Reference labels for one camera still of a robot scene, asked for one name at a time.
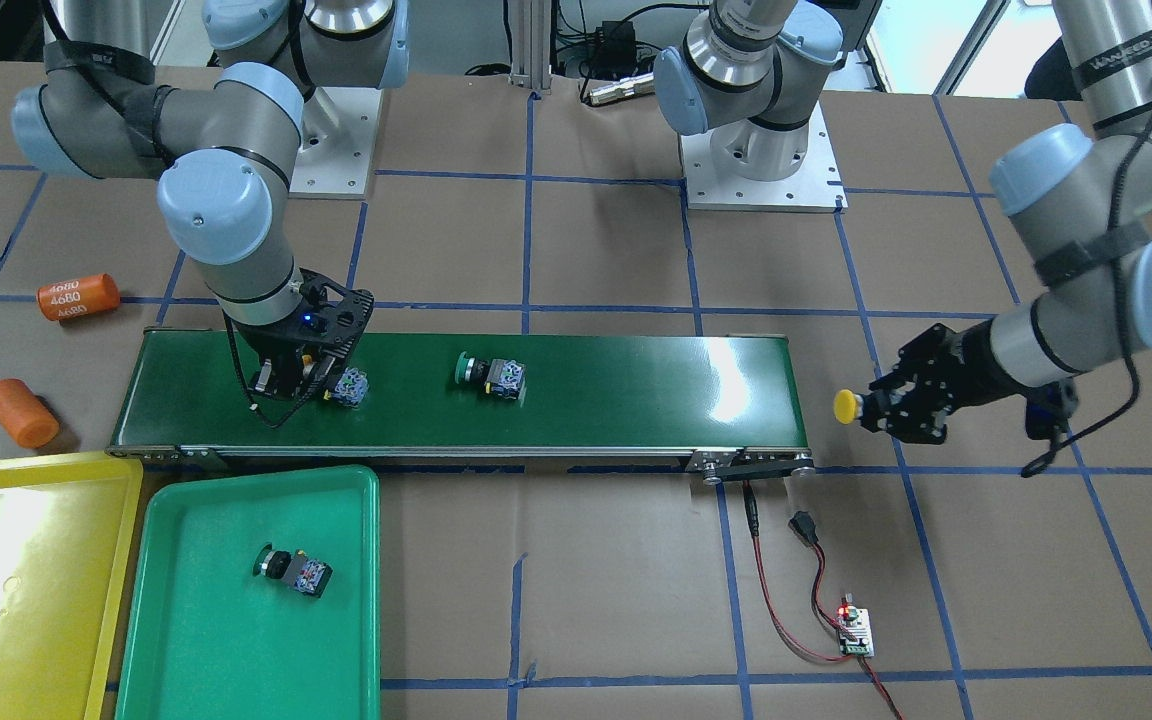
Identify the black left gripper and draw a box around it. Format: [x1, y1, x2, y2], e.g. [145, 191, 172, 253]
[859, 323, 996, 445]

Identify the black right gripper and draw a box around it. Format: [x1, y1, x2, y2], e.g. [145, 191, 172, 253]
[232, 270, 376, 430]

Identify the yellow push button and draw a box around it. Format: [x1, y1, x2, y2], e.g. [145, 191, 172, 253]
[323, 366, 369, 409]
[832, 388, 876, 425]

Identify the green push button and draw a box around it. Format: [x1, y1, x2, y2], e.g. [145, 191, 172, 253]
[452, 353, 526, 401]

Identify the green push button switch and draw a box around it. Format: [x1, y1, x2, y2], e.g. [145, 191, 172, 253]
[251, 544, 334, 598]

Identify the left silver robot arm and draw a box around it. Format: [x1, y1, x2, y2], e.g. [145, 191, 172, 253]
[653, 1, 1152, 445]

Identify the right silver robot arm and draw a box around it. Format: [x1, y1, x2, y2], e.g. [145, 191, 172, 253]
[12, 1, 410, 429]

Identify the orange cylinder with 4680 print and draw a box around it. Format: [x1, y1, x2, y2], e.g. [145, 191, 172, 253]
[35, 273, 122, 323]

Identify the green conveyor belt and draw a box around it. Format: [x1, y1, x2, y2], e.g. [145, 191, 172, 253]
[108, 329, 814, 484]

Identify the plain orange cylinder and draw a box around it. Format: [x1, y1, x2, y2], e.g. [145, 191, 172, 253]
[0, 378, 61, 450]

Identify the green plastic tray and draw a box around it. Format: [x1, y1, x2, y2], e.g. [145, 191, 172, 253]
[116, 467, 381, 719]

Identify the yellow plastic tray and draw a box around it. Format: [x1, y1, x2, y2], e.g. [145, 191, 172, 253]
[0, 452, 143, 719]

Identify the silver metal cylinder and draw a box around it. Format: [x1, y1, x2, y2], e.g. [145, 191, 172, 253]
[581, 71, 655, 108]

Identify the red black power cable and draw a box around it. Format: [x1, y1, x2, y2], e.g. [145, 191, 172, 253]
[741, 480, 905, 720]

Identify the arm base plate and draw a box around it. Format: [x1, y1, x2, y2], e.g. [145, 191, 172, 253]
[679, 104, 849, 213]
[291, 88, 385, 200]

